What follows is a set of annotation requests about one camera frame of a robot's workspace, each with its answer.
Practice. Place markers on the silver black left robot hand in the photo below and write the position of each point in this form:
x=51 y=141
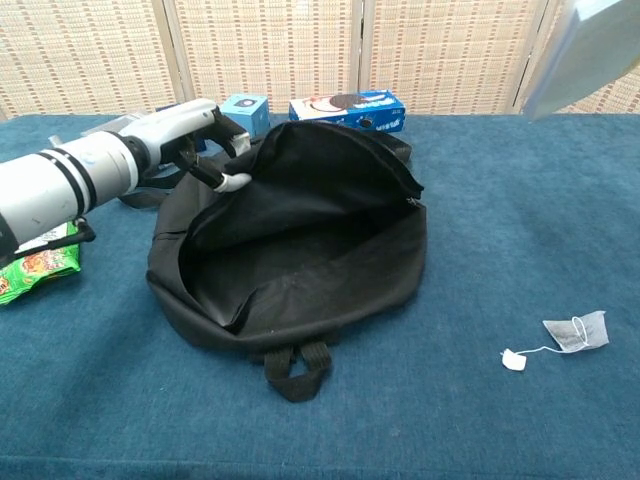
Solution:
x=170 y=127

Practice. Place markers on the black fabric backpack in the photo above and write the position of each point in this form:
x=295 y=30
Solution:
x=300 y=260

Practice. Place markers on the white notebook yellow spine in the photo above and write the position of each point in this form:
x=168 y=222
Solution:
x=575 y=60

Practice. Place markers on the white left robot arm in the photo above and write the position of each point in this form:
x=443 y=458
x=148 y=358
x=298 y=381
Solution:
x=50 y=190

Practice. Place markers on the light blue cube box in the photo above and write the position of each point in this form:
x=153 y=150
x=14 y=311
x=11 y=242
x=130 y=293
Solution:
x=250 y=112

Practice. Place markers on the blue pink cookie box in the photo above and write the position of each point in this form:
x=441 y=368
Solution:
x=350 y=107

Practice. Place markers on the green white snack packet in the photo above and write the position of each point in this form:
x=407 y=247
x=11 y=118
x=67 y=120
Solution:
x=35 y=275

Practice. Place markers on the blue velvet tablecloth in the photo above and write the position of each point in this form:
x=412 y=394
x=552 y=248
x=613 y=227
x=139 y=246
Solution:
x=450 y=410

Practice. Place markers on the grey tea bag with tag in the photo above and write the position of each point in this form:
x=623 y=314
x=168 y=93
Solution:
x=575 y=332

